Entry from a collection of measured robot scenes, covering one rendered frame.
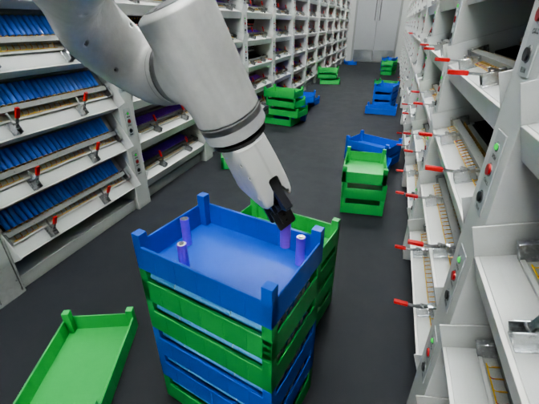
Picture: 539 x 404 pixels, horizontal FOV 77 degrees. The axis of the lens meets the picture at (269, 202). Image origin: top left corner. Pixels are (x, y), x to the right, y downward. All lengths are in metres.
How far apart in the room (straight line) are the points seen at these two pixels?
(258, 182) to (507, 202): 0.33
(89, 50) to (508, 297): 0.55
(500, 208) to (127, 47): 0.51
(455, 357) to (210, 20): 0.61
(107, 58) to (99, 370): 0.85
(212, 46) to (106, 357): 0.92
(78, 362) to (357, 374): 0.75
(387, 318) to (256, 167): 0.85
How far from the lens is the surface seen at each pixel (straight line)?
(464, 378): 0.66
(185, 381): 0.88
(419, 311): 1.01
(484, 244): 0.57
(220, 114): 0.40
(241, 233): 0.76
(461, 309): 0.65
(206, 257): 0.70
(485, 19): 1.20
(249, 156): 0.42
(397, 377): 1.05
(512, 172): 0.53
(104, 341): 1.16
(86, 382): 1.09
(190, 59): 0.38
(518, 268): 0.56
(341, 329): 1.11
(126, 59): 0.45
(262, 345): 0.60
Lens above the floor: 0.82
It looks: 28 degrees down
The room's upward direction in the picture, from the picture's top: straight up
